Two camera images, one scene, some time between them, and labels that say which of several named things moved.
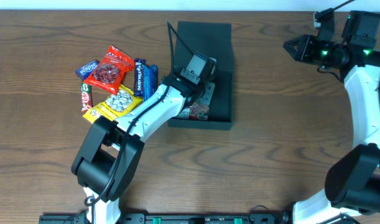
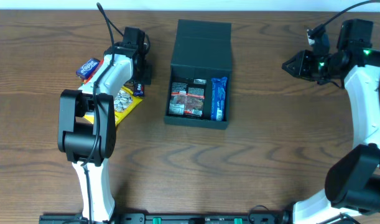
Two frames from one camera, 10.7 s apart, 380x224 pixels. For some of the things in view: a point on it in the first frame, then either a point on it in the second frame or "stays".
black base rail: x=165 y=218 stays
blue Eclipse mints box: x=85 y=71 stays
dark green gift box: x=214 y=40 stays
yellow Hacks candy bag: x=114 y=106 stays
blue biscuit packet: x=150 y=80 → x=218 y=98
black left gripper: x=201 y=92 → x=147 y=73
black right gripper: x=306 y=48 → x=303 y=65
